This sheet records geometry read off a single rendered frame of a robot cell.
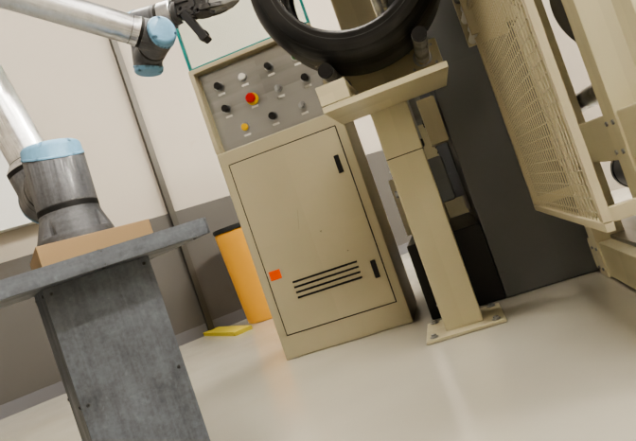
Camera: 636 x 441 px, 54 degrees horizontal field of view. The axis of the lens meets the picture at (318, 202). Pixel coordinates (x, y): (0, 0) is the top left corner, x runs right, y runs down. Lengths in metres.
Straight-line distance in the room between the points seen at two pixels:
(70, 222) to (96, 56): 3.28
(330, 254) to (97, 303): 1.22
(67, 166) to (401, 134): 1.08
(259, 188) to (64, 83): 2.41
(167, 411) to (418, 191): 1.08
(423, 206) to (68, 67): 3.19
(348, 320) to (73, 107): 2.76
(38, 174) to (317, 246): 1.25
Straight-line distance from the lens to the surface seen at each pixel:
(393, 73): 2.15
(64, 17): 1.93
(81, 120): 4.65
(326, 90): 1.82
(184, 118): 4.81
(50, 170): 1.66
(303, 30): 1.86
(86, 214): 1.64
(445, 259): 2.16
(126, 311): 1.58
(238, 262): 4.17
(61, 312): 1.56
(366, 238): 2.52
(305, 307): 2.60
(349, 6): 2.24
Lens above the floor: 0.50
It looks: 2 degrees up
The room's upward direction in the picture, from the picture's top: 19 degrees counter-clockwise
